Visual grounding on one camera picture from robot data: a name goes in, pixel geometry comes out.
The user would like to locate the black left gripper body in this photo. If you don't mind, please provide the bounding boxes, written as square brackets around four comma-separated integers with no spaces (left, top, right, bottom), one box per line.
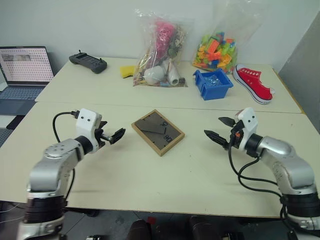
[95,123,113,148]

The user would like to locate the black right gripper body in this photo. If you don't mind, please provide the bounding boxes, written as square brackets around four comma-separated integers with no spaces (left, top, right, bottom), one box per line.
[227,120,245,151]

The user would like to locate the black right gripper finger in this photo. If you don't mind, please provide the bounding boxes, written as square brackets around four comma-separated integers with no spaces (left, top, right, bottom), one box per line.
[203,129,230,149]
[217,116,236,128]

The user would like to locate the blue plastic bin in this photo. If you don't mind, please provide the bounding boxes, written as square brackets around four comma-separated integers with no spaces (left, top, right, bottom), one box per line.
[192,67,234,102]

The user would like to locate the clear small parts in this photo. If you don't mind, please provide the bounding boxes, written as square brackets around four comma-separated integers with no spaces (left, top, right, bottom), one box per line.
[203,73,221,88]

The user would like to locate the red canvas sneaker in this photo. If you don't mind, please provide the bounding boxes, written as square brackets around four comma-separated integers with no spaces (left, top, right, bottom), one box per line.
[232,63,277,105]

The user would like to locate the yellow sponge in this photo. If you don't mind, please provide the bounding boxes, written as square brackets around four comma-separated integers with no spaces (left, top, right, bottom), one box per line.
[119,65,137,80]

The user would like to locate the black handheld controller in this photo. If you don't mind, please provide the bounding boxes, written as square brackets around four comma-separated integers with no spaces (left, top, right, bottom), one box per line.
[68,49,109,75]

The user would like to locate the clear bag of building blocks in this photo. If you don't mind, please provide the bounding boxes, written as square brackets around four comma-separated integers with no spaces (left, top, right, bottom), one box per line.
[191,4,264,75]

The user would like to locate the grey board panel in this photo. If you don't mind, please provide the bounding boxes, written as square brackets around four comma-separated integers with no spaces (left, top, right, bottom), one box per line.
[277,9,320,124]

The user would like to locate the clear bag of mixed items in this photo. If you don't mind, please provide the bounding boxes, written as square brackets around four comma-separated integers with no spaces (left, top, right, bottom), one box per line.
[131,8,195,89]

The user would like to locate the dark rounded shape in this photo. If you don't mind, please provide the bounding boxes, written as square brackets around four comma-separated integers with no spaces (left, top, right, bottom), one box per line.
[128,219,156,240]

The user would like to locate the grey laptop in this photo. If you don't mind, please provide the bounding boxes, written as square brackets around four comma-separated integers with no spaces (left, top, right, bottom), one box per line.
[0,45,55,116]

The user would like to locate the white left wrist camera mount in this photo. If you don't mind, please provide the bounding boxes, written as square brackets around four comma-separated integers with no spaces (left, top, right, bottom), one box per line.
[75,108,103,153]

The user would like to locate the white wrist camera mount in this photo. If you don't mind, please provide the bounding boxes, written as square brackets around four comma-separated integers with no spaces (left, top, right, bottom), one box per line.
[75,108,103,153]
[235,107,258,151]

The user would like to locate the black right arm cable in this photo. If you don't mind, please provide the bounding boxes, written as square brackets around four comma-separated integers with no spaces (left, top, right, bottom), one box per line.
[227,146,298,240]

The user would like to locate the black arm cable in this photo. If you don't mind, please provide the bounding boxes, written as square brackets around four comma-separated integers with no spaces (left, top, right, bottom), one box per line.
[227,146,298,240]
[52,110,80,208]

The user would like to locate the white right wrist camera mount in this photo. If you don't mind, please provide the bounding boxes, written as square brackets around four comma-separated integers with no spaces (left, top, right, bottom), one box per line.
[235,107,258,151]

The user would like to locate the wooden picture frame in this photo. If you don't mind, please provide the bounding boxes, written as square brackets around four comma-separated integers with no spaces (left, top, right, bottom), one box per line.
[131,109,186,157]

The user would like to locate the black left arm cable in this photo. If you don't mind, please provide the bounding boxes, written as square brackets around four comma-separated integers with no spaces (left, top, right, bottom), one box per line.
[52,110,80,208]

